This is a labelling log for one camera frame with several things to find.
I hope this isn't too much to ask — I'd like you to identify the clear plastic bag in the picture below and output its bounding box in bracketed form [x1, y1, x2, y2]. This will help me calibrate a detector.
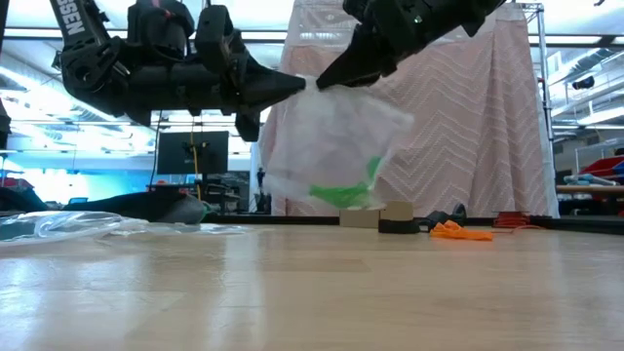
[257, 75, 415, 212]
[109, 221, 254, 239]
[0, 210, 123, 245]

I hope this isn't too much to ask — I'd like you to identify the black ceiling spotlight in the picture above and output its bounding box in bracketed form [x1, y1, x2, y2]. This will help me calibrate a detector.
[571, 75, 597, 93]

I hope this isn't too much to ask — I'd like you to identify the orange rubber band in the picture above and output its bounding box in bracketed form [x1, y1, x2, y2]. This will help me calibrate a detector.
[429, 219, 494, 243]

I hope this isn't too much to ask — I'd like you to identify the red storage bin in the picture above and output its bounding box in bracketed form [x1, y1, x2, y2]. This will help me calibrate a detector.
[579, 154, 624, 178]

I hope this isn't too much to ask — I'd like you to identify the red black tape roll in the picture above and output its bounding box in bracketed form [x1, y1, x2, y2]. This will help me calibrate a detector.
[492, 211, 532, 229]

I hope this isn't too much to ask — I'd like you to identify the black computer monitor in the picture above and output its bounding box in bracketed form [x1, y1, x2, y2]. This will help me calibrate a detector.
[156, 130, 230, 176]

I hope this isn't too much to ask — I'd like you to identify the red cable strap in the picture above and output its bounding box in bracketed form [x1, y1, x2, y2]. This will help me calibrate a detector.
[151, 0, 173, 20]

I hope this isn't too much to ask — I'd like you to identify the small cardboard box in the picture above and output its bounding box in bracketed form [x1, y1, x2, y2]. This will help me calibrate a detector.
[339, 200, 414, 229]

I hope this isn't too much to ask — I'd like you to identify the white cabinet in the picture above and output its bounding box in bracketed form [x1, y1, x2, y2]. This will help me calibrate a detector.
[249, 140, 267, 206]

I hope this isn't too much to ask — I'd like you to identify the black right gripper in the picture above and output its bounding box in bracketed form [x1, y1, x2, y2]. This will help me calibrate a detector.
[316, 0, 459, 92]

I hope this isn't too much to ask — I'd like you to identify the pink chevron cloth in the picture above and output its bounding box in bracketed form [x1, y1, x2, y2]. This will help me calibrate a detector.
[270, 0, 560, 219]

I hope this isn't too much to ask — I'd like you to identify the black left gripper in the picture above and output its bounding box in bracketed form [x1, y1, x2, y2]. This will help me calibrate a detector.
[155, 53, 307, 142]

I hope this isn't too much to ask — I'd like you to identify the yellow hanging cable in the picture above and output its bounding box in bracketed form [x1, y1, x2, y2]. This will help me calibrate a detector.
[191, 119, 202, 202]

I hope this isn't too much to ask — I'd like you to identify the wooden side table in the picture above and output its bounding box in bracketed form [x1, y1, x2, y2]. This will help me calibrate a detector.
[555, 183, 624, 198]

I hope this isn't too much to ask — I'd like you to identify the silver metal rack pole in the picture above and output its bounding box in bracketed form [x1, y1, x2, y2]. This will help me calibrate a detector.
[511, 2, 561, 219]

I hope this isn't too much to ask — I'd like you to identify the black aluminium table frame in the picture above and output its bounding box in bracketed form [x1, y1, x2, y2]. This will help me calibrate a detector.
[0, 214, 624, 235]

